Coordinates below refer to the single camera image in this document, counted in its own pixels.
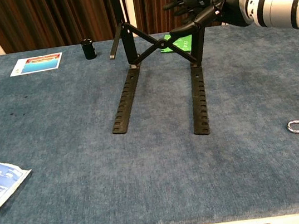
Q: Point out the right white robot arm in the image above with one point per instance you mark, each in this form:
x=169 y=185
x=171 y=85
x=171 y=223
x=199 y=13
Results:
x=282 y=4

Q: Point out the red blue photo card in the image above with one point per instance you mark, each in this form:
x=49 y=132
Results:
x=38 y=65

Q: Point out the blue felt table cover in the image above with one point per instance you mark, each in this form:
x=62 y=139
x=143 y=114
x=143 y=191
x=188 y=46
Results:
x=88 y=155

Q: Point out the small black cylinder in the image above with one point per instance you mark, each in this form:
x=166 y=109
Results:
x=88 y=49

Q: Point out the black folding stand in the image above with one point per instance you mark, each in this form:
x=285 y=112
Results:
x=129 y=44

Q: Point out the green sachet packet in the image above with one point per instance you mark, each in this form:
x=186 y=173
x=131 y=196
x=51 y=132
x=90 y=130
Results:
x=184 y=43

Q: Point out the dark pleated curtain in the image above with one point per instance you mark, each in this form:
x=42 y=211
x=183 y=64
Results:
x=150 y=4
x=48 y=17

